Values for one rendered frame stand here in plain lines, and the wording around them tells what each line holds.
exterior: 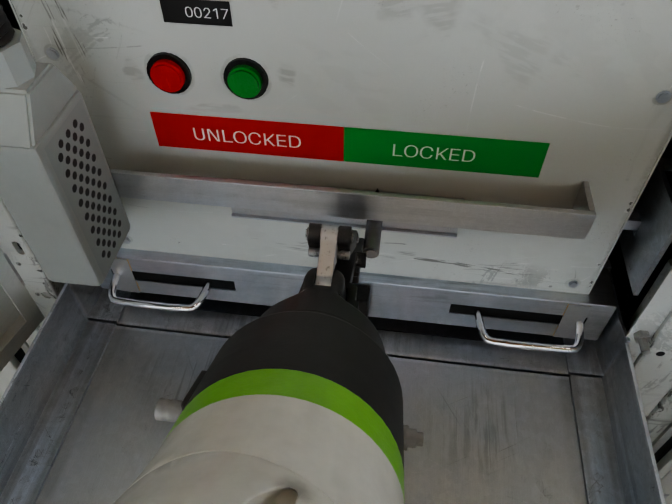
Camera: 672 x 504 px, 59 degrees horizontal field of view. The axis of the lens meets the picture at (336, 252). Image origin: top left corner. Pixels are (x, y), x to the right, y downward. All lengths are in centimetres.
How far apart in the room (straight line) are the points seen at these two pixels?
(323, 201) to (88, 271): 20
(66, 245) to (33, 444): 23
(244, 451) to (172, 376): 47
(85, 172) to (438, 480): 40
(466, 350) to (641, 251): 20
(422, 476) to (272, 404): 40
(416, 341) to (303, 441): 48
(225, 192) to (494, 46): 23
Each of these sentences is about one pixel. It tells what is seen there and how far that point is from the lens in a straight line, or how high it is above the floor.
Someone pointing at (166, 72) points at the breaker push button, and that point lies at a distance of 48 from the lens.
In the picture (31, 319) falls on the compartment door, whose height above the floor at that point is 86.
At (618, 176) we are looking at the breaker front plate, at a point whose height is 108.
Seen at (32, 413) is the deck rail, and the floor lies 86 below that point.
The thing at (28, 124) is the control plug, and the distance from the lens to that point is 43.
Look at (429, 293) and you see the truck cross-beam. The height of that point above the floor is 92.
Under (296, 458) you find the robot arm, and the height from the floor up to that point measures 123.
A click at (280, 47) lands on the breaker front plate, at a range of 45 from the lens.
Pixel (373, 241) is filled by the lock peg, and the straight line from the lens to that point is 50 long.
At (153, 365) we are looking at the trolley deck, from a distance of 66.
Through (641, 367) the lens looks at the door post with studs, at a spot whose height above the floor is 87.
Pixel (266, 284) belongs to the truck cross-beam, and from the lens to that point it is 62.
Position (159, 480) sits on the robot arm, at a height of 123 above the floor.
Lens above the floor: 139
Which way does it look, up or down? 48 degrees down
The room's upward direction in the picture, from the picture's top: straight up
